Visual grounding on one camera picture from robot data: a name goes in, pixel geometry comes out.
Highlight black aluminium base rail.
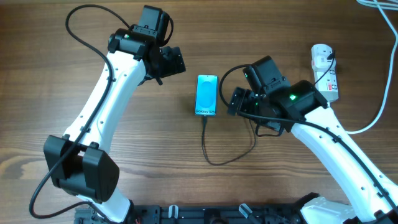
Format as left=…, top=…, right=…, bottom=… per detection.
left=73, top=203, right=312, bottom=224

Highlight black left camera cable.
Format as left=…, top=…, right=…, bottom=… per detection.
left=29, top=4, right=131, bottom=224

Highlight white power strip cord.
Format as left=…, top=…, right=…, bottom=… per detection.
left=326, top=0, right=398, bottom=135

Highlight white power strip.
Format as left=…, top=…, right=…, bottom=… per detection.
left=311, top=44, right=339, bottom=103

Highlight black USB charging cable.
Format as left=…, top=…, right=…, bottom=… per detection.
left=201, top=51, right=336, bottom=167

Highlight teal Galaxy smartphone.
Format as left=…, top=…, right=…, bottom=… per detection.
left=195, top=75, right=218, bottom=116

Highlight white USB charger plug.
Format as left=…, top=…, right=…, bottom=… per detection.
left=312, top=55, right=333, bottom=72

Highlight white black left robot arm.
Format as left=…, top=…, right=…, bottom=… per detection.
left=44, top=6, right=185, bottom=223

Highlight white cables top corner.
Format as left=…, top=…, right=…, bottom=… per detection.
left=356, top=0, right=398, bottom=12

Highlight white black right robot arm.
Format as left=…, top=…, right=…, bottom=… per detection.
left=227, top=56, right=397, bottom=223

